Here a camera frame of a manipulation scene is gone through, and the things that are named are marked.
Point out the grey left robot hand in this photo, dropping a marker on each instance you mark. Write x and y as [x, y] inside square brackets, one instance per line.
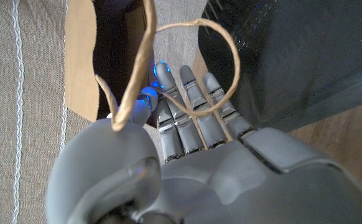
[230, 186]

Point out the brown paper bag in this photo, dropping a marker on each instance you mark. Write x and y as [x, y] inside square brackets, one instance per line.
[80, 62]

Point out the beige striped curtain backdrop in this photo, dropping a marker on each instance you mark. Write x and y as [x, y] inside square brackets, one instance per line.
[31, 93]

